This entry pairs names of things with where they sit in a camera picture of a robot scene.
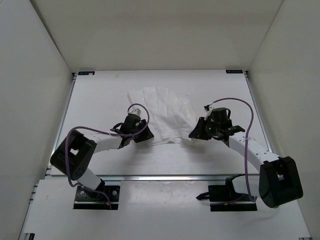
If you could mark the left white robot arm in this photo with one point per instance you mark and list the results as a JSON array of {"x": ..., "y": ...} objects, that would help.
[{"x": 74, "y": 154}]

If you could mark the blue corner label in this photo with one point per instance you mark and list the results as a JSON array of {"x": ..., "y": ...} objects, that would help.
[
  {"x": 86, "y": 73},
  {"x": 233, "y": 71}
]

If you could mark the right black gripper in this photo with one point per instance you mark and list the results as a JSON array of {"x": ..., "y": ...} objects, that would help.
[{"x": 198, "y": 133}]

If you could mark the right blue corner label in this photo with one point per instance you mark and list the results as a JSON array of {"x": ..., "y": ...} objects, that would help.
[{"x": 233, "y": 71}]

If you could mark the left blue corner label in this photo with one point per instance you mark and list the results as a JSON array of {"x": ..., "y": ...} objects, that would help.
[{"x": 86, "y": 73}]

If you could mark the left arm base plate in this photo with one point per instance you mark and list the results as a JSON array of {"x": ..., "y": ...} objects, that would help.
[{"x": 87, "y": 200}]

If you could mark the white pleated skirt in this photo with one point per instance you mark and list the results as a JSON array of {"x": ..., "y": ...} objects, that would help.
[{"x": 172, "y": 117}]

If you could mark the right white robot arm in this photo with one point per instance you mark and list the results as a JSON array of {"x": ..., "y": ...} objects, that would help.
[{"x": 278, "y": 180}]

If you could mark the aluminium front rail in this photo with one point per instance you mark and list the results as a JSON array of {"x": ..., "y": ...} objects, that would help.
[{"x": 164, "y": 178}]

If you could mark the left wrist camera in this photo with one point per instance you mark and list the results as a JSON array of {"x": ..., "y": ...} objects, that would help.
[{"x": 136, "y": 112}]

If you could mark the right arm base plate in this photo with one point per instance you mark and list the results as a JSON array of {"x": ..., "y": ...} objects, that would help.
[{"x": 223, "y": 198}]

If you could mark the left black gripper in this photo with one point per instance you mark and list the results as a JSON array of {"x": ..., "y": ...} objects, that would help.
[{"x": 146, "y": 134}]

